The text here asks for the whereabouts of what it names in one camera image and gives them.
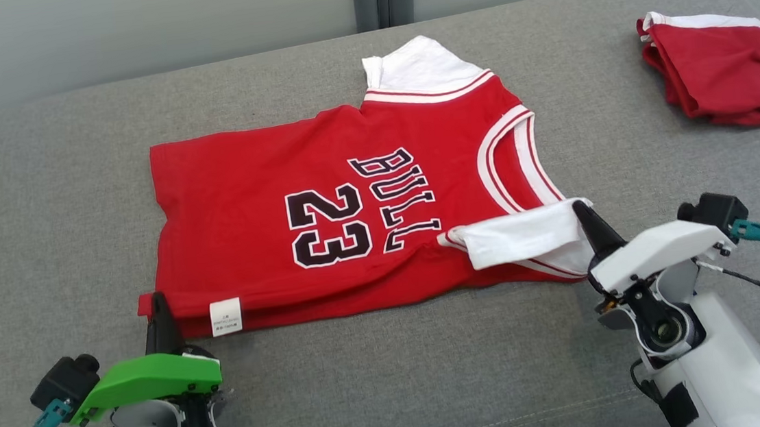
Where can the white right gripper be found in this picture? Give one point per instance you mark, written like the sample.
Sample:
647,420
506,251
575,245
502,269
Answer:
658,251

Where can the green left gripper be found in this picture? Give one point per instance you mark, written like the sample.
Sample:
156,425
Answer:
153,378

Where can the red basketball jersey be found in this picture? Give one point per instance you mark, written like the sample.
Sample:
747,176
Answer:
228,206

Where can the red shorts with white stripe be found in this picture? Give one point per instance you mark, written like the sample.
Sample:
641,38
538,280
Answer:
725,73

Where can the grey fabric sofa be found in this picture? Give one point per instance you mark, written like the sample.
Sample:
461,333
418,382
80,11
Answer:
42,202

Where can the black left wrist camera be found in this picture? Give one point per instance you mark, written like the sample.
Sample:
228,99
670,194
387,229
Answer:
61,382

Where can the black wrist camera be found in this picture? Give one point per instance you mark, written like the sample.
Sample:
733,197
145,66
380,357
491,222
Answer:
713,212
61,382

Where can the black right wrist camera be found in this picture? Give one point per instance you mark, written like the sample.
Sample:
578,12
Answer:
713,212

